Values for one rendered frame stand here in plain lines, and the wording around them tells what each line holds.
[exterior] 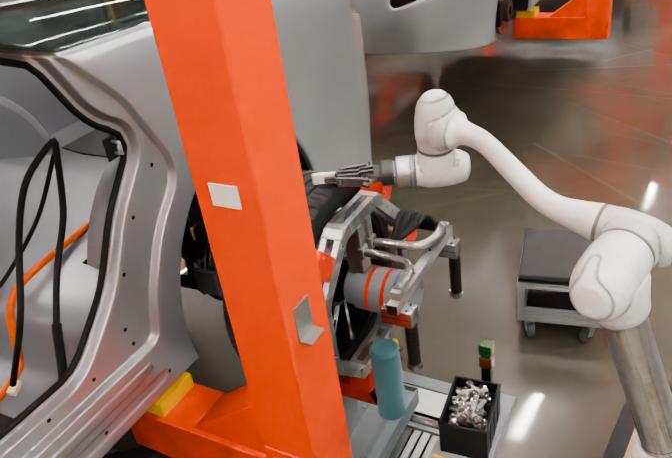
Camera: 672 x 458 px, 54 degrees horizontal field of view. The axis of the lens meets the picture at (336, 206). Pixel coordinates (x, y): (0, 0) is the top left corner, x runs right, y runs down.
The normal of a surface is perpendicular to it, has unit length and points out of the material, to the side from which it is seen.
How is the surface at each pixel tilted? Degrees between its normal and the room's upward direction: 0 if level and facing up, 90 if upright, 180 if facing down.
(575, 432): 0
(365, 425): 0
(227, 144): 90
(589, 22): 90
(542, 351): 0
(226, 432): 90
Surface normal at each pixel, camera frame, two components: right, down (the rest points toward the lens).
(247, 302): -0.47, 0.48
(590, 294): -0.68, 0.41
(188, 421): -0.14, -0.87
